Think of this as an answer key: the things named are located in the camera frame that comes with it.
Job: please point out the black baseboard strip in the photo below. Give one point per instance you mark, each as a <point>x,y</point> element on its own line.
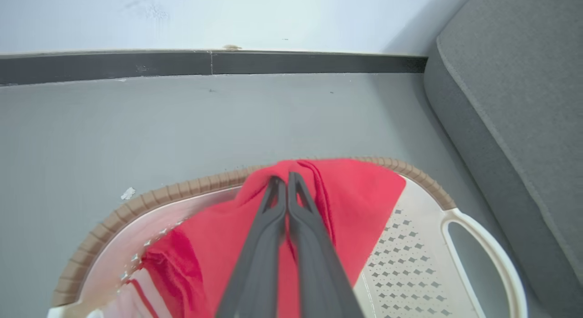
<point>136,65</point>

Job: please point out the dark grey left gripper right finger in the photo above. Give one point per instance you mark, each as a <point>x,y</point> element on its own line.
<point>319,277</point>

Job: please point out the red and white garment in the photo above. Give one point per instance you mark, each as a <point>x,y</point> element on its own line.
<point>214,245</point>

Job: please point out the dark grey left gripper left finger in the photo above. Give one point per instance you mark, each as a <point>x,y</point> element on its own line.
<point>255,272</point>

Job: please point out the cream perforated laundry basket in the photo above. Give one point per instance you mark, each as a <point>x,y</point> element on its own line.
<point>410,263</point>

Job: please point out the small white paper scrap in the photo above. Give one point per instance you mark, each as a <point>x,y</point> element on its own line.
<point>128,193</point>

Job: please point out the grey fabric sofa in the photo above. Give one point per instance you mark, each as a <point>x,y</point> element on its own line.
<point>524,81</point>

